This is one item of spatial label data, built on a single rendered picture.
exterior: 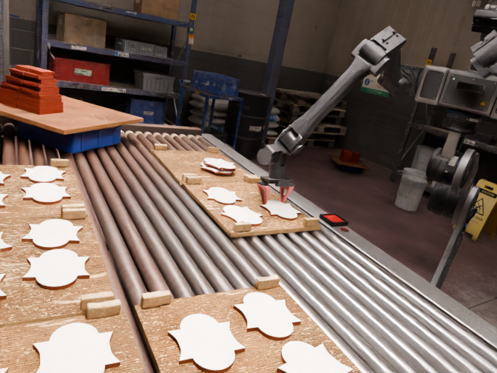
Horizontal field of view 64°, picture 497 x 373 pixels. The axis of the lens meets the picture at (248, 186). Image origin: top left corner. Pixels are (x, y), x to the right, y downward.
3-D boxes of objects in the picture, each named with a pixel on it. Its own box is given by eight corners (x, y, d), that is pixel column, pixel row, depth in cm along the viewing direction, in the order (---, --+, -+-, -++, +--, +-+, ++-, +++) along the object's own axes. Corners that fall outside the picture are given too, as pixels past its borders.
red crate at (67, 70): (101, 81, 553) (103, 60, 543) (109, 86, 518) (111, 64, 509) (48, 75, 516) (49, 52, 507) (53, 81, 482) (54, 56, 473)
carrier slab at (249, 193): (259, 185, 169) (259, 182, 169) (320, 230, 137) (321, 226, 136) (181, 186, 151) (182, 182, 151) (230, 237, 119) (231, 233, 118)
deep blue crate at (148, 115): (156, 121, 614) (158, 96, 602) (164, 127, 581) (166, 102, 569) (122, 118, 589) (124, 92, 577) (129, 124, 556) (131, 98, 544)
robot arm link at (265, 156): (305, 145, 138) (289, 128, 141) (288, 146, 128) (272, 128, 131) (285, 169, 143) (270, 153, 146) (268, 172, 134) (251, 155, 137)
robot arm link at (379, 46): (412, 34, 123) (388, 15, 126) (378, 66, 125) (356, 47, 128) (410, 86, 164) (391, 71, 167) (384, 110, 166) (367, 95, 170)
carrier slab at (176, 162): (219, 155, 202) (219, 152, 202) (258, 185, 169) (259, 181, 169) (150, 152, 185) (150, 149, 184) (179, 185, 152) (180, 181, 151)
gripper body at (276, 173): (292, 184, 144) (294, 164, 142) (268, 184, 139) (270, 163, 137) (282, 180, 149) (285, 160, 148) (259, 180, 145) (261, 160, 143)
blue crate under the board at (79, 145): (69, 127, 197) (71, 107, 194) (121, 143, 189) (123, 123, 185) (14, 135, 170) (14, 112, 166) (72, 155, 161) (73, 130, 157)
